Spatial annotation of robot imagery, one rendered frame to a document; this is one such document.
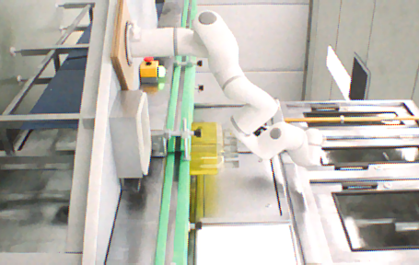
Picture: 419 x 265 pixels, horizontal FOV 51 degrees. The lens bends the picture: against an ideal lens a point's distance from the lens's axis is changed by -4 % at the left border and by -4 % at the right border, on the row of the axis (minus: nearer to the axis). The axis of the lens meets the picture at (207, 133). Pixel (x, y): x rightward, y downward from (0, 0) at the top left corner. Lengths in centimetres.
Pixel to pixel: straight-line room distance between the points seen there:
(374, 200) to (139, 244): 97
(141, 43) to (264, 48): 646
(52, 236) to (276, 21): 652
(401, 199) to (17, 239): 145
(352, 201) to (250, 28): 614
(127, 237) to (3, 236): 59
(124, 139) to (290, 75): 694
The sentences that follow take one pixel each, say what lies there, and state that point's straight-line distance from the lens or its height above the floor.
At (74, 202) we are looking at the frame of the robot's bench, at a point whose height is 67.
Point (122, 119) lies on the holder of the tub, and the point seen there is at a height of 79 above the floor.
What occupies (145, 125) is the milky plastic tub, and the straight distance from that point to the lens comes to 153.
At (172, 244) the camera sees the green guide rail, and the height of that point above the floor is 93.
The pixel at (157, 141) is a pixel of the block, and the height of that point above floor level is 86.
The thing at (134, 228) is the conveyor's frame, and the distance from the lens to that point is 136.
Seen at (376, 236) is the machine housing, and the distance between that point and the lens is 172.
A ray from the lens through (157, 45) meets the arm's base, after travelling 152.
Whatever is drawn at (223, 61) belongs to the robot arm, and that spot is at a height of 109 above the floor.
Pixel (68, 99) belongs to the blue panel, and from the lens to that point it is 193.
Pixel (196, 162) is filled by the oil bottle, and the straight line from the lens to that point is 165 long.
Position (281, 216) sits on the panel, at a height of 129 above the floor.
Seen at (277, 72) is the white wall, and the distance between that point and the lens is 813.
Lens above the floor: 105
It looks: level
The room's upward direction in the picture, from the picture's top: 89 degrees clockwise
